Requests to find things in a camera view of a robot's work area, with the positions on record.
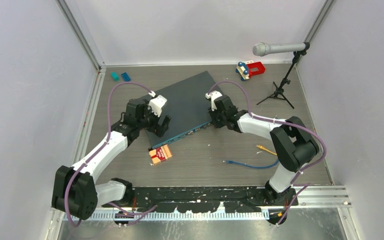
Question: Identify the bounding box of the black microphone tripod stand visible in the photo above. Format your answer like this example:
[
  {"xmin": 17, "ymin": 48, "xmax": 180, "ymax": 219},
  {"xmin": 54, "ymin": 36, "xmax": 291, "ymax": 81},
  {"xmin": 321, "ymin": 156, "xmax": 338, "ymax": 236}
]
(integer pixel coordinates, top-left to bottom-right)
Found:
[{"xmin": 256, "ymin": 42, "xmax": 311, "ymax": 109}]

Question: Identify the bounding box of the yellow ethernet cable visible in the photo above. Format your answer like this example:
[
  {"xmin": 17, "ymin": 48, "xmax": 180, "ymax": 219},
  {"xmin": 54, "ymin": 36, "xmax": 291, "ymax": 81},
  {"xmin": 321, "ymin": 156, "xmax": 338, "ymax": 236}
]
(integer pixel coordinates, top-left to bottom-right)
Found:
[{"xmin": 255, "ymin": 144, "xmax": 278, "ymax": 157}]

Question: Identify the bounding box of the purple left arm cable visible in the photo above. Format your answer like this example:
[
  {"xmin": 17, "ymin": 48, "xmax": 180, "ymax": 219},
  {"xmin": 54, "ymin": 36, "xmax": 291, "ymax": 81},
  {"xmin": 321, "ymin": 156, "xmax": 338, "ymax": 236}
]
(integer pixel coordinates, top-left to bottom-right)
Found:
[{"xmin": 63, "ymin": 81, "xmax": 158, "ymax": 229}]

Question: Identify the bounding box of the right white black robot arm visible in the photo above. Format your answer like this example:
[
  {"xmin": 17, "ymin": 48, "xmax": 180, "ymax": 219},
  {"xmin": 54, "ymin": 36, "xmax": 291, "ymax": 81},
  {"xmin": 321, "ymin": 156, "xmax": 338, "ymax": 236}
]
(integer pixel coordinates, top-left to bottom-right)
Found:
[{"xmin": 205, "ymin": 91, "xmax": 320, "ymax": 205}]

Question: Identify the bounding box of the red and gold card box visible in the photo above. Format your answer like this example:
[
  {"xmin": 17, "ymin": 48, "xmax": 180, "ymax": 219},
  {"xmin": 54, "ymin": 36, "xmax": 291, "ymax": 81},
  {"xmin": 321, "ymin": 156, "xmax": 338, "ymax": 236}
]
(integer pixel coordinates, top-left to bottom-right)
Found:
[{"xmin": 148, "ymin": 144, "xmax": 173, "ymax": 166}]

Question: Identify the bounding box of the dark network switch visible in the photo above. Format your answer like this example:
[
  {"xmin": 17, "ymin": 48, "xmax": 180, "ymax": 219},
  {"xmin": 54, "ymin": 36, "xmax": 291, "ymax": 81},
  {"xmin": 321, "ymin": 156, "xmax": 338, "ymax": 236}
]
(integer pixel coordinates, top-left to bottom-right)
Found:
[{"xmin": 145, "ymin": 71, "xmax": 216, "ymax": 149}]

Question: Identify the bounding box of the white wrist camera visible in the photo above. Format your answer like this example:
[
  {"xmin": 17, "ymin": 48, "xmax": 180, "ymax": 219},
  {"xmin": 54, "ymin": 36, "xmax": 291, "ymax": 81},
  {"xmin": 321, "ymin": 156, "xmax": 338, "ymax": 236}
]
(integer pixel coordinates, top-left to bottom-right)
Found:
[
  {"xmin": 148, "ymin": 95, "xmax": 168, "ymax": 117},
  {"xmin": 205, "ymin": 90, "xmax": 223, "ymax": 112}
]

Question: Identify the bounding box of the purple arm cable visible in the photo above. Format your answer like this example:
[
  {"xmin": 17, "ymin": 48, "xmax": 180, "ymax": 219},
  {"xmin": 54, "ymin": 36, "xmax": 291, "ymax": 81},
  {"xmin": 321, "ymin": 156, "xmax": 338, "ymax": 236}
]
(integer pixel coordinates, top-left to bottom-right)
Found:
[
  {"xmin": 63, "ymin": 81, "xmax": 158, "ymax": 229},
  {"xmin": 206, "ymin": 80, "xmax": 328, "ymax": 226}
]

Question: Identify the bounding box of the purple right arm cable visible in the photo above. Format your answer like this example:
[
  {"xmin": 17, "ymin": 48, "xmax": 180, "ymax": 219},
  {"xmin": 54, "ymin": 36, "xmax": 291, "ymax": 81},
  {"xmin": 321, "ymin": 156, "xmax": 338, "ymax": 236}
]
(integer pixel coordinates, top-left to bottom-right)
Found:
[{"xmin": 206, "ymin": 80, "xmax": 328, "ymax": 226}]

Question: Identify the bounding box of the blue ethernet cable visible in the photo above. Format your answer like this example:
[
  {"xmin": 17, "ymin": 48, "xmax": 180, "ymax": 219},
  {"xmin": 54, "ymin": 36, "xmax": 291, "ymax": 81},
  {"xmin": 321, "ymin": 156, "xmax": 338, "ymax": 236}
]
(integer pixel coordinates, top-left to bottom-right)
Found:
[{"xmin": 222, "ymin": 159, "xmax": 280, "ymax": 170}]

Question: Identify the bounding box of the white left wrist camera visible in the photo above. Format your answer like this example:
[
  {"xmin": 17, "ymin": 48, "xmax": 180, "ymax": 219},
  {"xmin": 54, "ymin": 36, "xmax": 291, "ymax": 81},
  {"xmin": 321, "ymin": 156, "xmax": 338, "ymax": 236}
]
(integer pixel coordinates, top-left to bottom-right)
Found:
[{"xmin": 148, "ymin": 95, "xmax": 168, "ymax": 117}]

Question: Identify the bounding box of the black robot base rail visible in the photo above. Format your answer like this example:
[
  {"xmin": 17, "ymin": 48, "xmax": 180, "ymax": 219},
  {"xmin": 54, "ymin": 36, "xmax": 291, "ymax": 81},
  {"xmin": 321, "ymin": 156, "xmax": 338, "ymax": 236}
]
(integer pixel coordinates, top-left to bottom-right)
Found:
[{"xmin": 114, "ymin": 186, "xmax": 296, "ymax": 214}]

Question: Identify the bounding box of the red white blue toy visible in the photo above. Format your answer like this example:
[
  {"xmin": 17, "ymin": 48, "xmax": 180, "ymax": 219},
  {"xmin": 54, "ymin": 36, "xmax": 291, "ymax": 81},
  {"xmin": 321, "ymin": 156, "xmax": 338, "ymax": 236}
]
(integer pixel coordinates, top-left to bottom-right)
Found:
[{"xmin": 235, "ymin": 60, "xmax": 266, "ymax": 81}]

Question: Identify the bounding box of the blue plastic block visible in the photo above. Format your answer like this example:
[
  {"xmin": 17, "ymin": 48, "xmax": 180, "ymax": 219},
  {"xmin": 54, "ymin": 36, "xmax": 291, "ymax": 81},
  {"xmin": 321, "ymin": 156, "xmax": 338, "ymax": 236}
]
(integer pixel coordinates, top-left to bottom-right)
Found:
[{"xmin": 120, "ymin": 72, "xmax": 131, "ymax": 82}]

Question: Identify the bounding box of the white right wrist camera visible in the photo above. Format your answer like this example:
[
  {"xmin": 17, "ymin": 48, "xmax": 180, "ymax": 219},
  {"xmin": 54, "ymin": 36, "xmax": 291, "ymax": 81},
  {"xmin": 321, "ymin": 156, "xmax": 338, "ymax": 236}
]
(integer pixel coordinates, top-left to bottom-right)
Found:
[{"xmin": 205, "ymin": 90, "xmax": 223, "ymax": 112}]

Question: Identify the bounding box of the teal plastic block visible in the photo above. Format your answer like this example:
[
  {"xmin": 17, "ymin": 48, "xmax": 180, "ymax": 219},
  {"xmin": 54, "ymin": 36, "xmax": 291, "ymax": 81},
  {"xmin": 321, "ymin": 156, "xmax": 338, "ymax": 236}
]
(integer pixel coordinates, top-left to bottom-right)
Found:
[{"xmin": 111, "ymin": 72, "xmax": 120, "ymax": 82}]

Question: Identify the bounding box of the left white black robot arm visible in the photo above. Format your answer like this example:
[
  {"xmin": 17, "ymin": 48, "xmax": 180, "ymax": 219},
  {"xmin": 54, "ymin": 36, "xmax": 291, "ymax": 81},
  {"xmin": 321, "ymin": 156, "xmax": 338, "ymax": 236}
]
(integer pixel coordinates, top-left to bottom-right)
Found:
[{"xmin": 51, "ymin": 95, "xmax": 171, "ymax": 220}]

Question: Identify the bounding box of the grey microphone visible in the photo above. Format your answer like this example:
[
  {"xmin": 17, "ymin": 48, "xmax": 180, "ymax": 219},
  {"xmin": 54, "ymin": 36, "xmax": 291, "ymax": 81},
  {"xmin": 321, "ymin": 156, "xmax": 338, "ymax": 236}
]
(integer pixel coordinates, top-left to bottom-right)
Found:
[{"xmin": 252, "ymin": 42, "xmax": 310, "ymax": 57}]

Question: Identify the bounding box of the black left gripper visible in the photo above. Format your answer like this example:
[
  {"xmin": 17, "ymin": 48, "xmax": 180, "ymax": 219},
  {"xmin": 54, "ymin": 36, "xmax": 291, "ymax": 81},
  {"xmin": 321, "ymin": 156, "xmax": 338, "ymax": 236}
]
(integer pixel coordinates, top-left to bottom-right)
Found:
[{"xmin": 137, "ymin": 100, "xmax": 170, "ymax": 138}]

